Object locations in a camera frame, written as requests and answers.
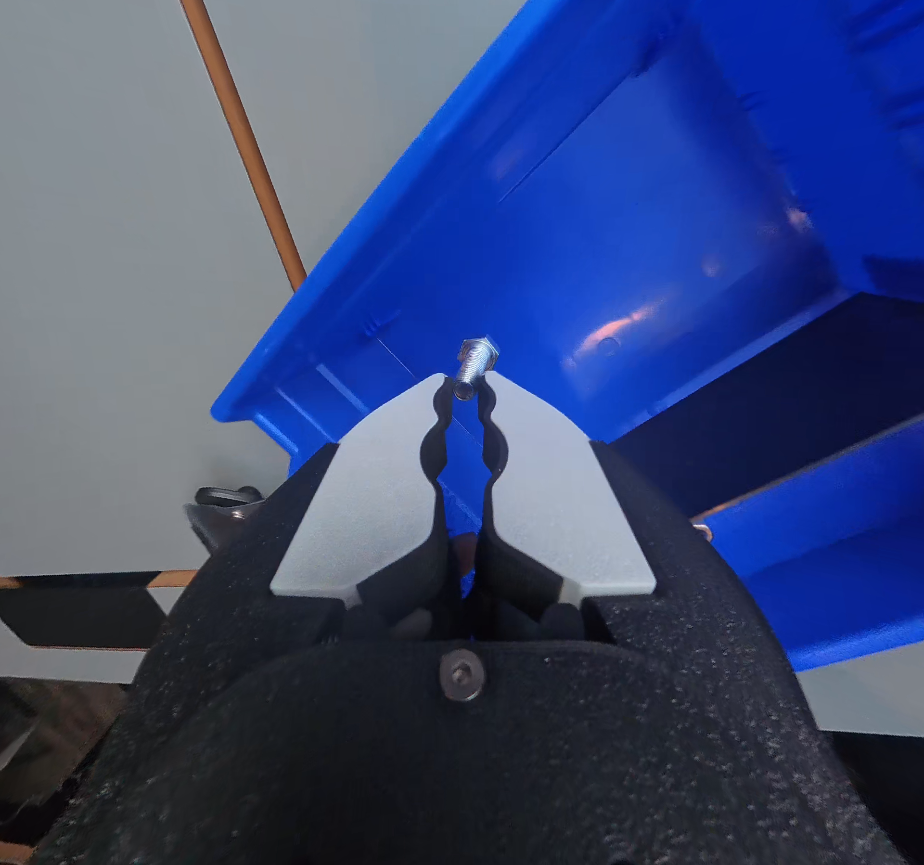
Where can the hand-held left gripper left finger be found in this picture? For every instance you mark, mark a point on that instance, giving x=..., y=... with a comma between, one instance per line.
x=354, y=511

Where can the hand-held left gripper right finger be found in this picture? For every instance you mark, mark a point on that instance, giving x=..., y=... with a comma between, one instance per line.
x=570, y=511

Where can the silver hex bolt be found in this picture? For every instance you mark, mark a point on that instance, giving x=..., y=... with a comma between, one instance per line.
x=473, y=370

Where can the blue divided parts bin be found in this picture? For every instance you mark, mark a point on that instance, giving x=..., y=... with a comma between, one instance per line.
x=577, y=157

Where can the dark bin divider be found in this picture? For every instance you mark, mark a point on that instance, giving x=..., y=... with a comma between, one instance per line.
x=758, y=410

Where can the grey desk with wooden edge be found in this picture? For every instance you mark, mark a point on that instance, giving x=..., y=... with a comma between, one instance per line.
x=86, y=229

